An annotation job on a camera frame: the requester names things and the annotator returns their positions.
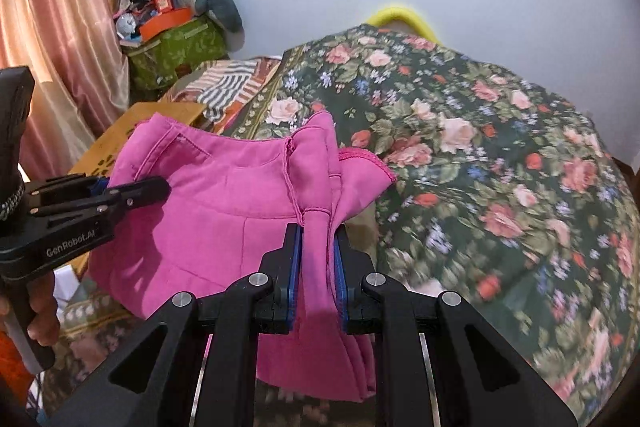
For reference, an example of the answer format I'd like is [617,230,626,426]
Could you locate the pink pants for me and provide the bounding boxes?
[89,112,395,402]

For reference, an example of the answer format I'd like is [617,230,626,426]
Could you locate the person's left hand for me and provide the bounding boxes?
[26,272,60,347]

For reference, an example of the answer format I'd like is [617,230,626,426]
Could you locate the green patterned storage box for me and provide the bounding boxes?
[124,16,227,94]

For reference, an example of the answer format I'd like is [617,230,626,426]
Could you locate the striped blanket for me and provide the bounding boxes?
[162,56,281,133]

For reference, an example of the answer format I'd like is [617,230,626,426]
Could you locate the orange box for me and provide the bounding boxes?
[140,8,193,42]

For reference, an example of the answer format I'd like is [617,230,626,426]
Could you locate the dark floral bedspread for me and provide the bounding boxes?
[41,24,640,427]

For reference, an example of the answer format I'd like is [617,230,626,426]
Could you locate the pink striped curtain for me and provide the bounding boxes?
[1,0,129,179]

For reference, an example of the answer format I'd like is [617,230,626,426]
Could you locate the yellow foam tube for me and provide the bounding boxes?
[367,5,440,44]

